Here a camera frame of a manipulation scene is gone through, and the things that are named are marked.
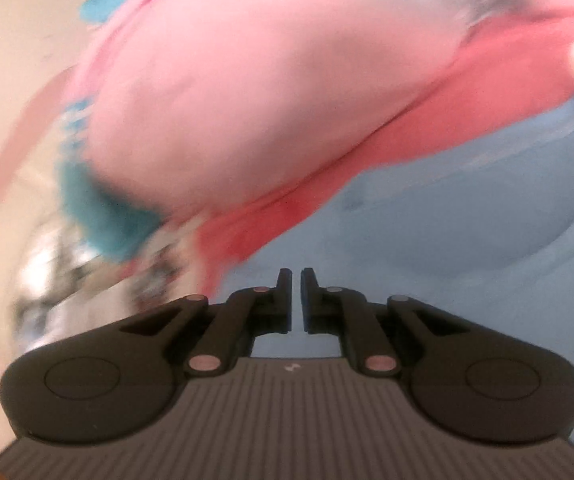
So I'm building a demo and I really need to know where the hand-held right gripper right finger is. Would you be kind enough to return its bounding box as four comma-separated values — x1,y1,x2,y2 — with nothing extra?
300,267,471,378

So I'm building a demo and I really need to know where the cream pink headboard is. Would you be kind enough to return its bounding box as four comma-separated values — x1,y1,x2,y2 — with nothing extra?
0,67,88,241

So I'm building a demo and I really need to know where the white cloth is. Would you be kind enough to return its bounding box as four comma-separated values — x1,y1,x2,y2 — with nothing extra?
22,300,132,356

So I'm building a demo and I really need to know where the pink grey floral quilt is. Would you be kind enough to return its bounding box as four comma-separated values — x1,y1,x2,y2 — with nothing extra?
74,0,574,213

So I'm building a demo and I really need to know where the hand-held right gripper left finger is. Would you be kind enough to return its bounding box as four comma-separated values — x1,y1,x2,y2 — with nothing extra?
118,267,294,377

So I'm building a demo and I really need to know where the pink floral bed sheet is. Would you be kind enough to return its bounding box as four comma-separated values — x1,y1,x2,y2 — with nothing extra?
132,10,574,296

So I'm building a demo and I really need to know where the light blue t-shirt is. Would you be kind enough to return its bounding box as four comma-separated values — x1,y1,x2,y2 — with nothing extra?
217,87,574,480

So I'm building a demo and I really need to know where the grey white fluffy blanket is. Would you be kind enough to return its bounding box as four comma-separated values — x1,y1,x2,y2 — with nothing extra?
14,215,118,311

